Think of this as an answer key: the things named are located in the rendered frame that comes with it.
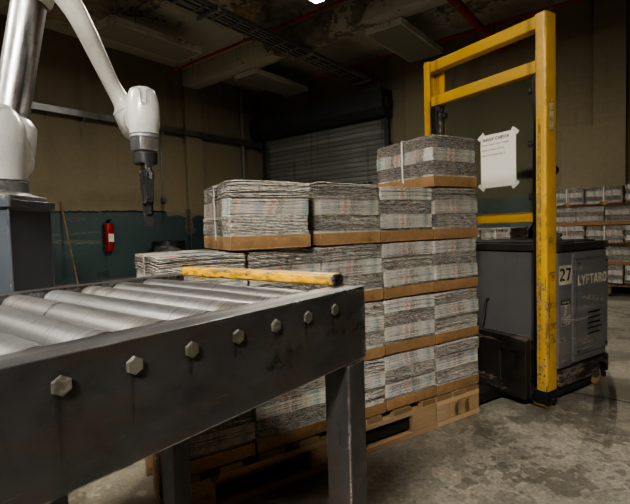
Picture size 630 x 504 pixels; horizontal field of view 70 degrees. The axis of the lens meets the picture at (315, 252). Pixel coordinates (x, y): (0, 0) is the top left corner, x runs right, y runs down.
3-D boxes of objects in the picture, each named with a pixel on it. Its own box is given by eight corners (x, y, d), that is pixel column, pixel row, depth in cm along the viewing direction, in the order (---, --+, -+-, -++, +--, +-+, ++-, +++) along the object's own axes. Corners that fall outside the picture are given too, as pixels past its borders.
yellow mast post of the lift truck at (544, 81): (529, 387, 217) (527, 17, 208) (539, 383, 222) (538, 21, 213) (547, 392, 209) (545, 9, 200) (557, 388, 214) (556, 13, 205)
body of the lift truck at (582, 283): (447, 368, 279) (445, 240, 274) (501, 353, 308) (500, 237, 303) (557, 403, 220) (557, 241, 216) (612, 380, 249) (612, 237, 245)
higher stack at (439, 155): (380, 401, 229) (373, 147, 222) (421, 388, 245) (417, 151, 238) (437, 428, 197) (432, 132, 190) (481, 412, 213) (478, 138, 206)
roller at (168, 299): (78, 283, 87) (72, 308, 87) (243, 301, 58) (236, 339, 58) (103, 287, 91) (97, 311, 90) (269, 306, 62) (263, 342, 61)
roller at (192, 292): (110, 280, 92) (106, 304, 92) (276, 295, 63) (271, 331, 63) (132, 282, 96) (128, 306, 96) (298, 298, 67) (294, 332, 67)
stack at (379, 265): (143, 473, 168) (131, 252, 163) (381, 401, 230) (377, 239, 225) (169, 530, 135) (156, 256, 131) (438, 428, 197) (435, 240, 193)
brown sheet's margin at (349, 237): (272, 244, 193) (272, 234, 193) (327, 241, 209) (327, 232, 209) (320, 245, 161) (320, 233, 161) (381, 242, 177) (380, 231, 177)
